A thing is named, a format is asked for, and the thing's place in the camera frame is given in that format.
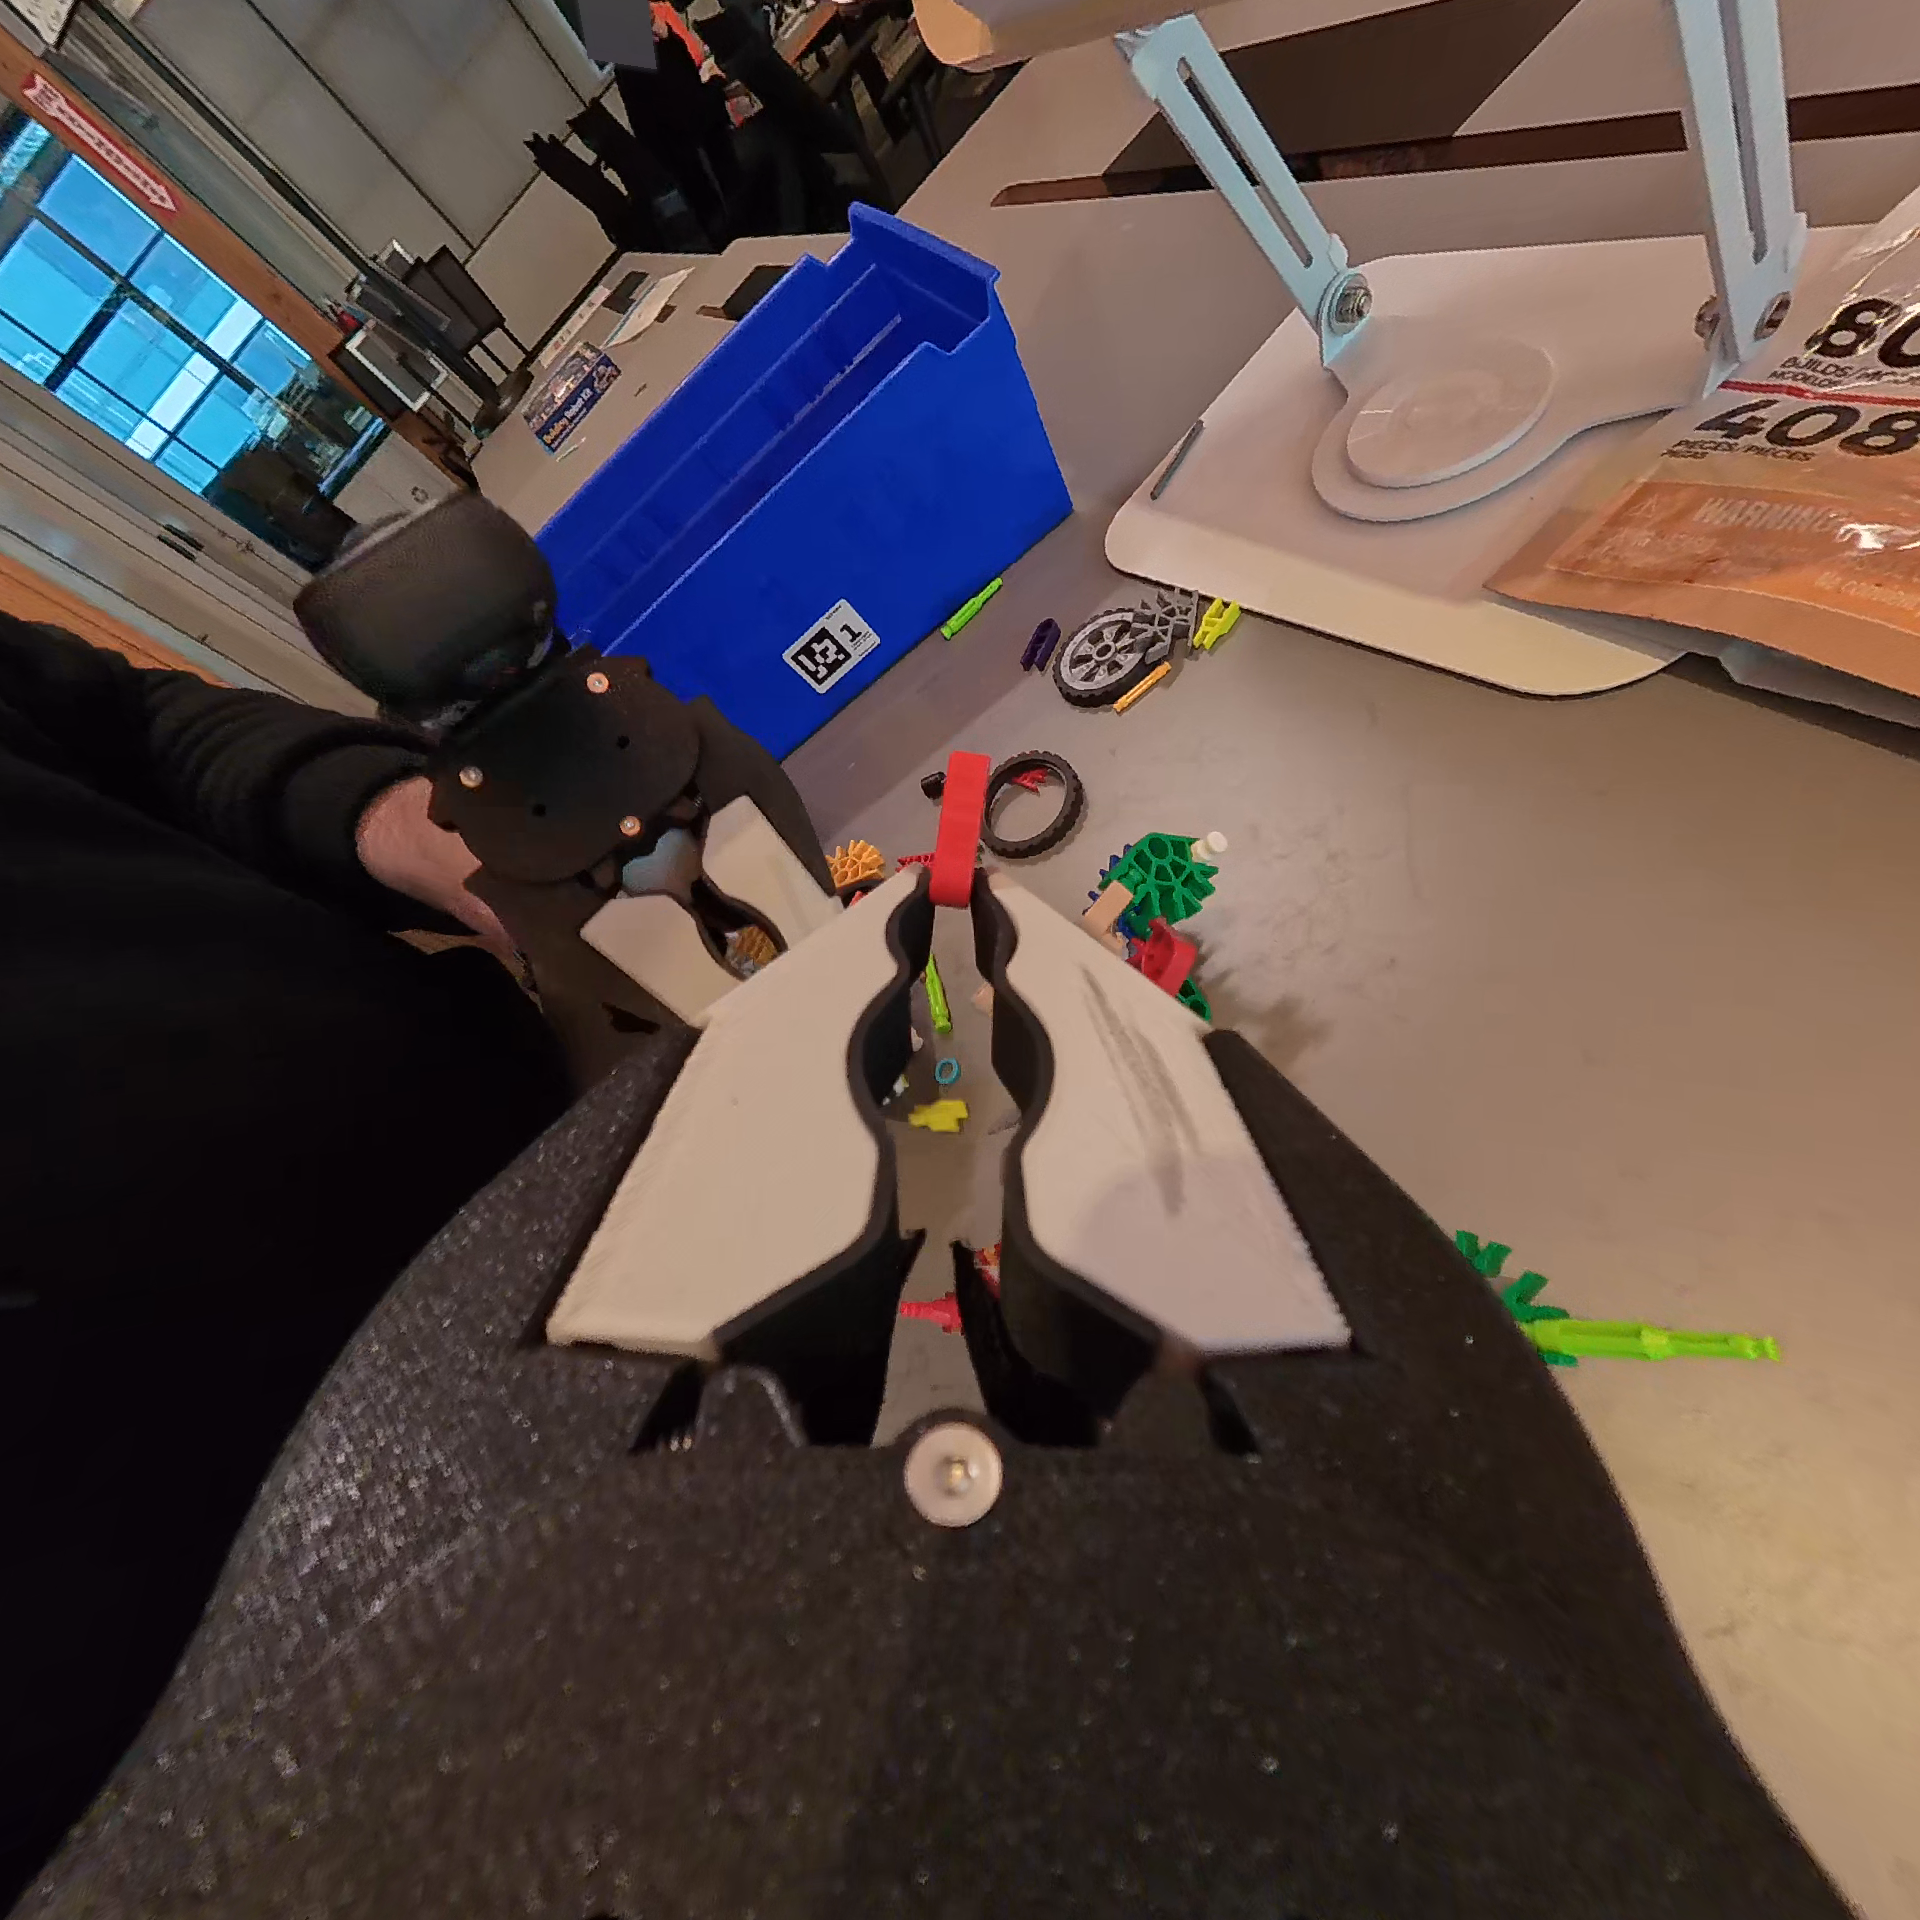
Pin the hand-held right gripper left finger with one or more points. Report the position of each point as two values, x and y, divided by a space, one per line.
735 1187

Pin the blue bin with square tag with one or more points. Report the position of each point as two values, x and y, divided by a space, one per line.
841 449

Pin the multicolour construction toy model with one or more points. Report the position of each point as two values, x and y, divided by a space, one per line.
1157 880

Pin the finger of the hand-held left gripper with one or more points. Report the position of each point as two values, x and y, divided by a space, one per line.
763 862
653 960

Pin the small yellow clip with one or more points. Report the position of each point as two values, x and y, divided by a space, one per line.
937 1119

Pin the purple connector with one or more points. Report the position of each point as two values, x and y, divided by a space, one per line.
1042 646

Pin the grey connector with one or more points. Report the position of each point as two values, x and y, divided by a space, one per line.
1167 623

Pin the yellow sun connector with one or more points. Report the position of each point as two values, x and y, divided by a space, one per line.
859 869

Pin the large window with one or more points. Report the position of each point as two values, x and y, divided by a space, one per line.
150 299

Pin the red wall sign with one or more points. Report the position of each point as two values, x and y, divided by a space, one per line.
101 132

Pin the person's left forearm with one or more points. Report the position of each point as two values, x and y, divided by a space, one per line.
228 750

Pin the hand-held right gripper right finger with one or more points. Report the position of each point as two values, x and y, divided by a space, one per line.
1167 1187

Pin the light green rod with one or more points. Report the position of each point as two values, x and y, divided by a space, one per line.
970 608
937 999

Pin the person's left hand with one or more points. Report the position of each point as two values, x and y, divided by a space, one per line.
405 839

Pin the blue leaflet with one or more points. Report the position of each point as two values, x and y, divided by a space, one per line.
572 394

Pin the orange toy set package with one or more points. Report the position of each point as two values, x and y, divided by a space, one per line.
1724 571

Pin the white background table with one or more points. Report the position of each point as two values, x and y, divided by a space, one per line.
663 375

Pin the orange rod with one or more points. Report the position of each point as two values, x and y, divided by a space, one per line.
1138 687

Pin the grey spoked wheel with tyre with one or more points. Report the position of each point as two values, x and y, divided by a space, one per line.
1102 663

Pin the orange sun connector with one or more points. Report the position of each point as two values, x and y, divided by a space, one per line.
750 948

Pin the yellow-green connector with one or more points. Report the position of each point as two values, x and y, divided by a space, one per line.
1215 623

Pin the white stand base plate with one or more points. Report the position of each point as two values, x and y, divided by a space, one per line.
1273 507

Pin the black tyre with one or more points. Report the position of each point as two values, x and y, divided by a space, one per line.
1072 800

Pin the black background chairs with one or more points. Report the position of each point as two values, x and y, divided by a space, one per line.
434 330

